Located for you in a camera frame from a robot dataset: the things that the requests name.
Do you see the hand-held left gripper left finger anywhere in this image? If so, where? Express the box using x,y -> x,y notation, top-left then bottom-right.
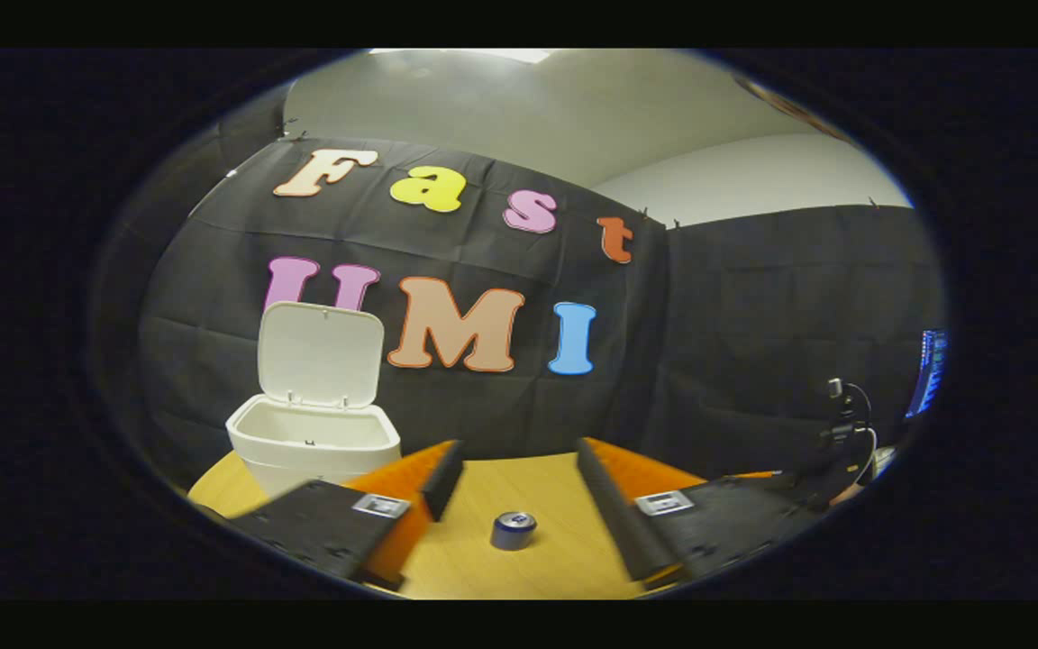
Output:
199,439 -> 466,591

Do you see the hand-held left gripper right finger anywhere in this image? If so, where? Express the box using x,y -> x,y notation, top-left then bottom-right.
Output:
576,437 -> 831,587

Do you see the blue pop can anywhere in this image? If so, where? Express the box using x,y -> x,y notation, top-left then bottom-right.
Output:
490,511 -> 539,552

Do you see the white desktop garbage bin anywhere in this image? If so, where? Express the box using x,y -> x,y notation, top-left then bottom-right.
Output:
225,300 -> 403,499

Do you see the wooden desktop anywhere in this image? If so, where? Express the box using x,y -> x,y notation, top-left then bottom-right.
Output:
187,451 -> 709,600

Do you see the computer monitor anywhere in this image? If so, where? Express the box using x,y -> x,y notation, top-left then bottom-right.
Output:
905,329 -> 948,420

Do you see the black backdrop cloth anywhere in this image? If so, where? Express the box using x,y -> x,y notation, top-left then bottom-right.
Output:
96,86 -> 948,492

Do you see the ceiling light panel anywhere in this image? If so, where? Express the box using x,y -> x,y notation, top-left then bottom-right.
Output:
366,48 -> 556,64

